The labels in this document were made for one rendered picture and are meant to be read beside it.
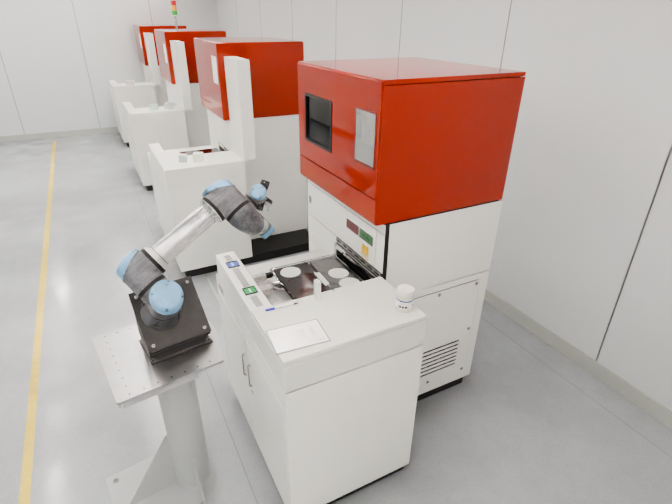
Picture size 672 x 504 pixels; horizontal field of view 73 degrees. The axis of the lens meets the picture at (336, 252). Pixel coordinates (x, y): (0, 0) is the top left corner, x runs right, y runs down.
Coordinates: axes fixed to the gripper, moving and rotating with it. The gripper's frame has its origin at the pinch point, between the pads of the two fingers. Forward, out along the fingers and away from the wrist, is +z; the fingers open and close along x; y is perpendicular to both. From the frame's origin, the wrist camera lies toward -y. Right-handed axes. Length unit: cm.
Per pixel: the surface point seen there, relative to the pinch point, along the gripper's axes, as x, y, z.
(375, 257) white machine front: 61, 16, -45
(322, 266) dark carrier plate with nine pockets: 41, 26, -21
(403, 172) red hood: 56, -19, -69
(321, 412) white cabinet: 51, 84, -71
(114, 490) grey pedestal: -21, 157, -12
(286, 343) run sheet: 29, 61, -82
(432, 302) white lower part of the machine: 100, 27, -26
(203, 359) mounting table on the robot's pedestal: 2, 78, -62
